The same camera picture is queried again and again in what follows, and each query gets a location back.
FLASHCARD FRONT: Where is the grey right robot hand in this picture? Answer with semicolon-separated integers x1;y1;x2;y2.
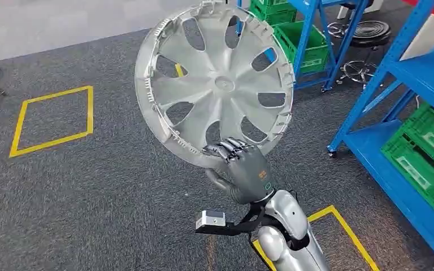
202;137;277;206

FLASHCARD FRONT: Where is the silver wheel hubcap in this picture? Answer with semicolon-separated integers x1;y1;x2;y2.
133;0;296;169

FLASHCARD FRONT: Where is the yellow floor tape square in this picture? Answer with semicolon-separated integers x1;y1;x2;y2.
251;204;381;271
9;85;95;159

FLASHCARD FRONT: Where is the blue metal shelf rack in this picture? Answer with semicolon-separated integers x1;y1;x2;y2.
236;0;371;94
327;0;434;270

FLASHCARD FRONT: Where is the black stool with chrome base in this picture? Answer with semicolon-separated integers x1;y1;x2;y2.
327;19;392;90

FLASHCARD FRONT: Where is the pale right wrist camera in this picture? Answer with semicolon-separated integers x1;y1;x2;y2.
194;209;228;237

